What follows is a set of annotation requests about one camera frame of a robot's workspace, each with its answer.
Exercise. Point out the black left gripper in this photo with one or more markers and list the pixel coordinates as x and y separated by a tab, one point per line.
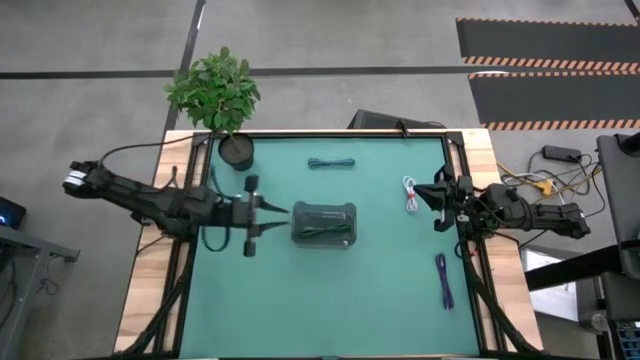
240	214

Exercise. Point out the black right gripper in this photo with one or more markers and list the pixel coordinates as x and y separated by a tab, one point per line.
457	197

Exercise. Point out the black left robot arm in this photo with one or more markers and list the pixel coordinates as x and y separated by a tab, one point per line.
150	202

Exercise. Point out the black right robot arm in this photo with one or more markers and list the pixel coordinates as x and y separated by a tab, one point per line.
545	215

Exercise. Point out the clear plastic bin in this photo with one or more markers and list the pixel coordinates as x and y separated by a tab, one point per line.
325	215

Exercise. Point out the black plant pot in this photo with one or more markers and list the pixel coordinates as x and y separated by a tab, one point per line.
236	152

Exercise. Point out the black power adapter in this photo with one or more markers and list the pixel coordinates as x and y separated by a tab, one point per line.
562	153

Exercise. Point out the green leafy plant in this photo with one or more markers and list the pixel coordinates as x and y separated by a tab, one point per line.
215	90

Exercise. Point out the black hazard striped floor mat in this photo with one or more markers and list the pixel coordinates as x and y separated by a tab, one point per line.
550	97
550	40

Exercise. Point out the black support beam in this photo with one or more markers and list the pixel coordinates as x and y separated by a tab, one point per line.
570	267

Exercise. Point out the grey cabinet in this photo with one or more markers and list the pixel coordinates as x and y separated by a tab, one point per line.
622	200

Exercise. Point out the grey equipment stand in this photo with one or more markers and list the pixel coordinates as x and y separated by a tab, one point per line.
620	300

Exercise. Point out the grey side desk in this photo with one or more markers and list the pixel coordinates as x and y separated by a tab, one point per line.
20	250

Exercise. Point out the black device with blue light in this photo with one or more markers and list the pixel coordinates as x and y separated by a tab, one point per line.
12	212

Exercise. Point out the black metal table frame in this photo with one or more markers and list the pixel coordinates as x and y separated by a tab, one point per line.
325	134

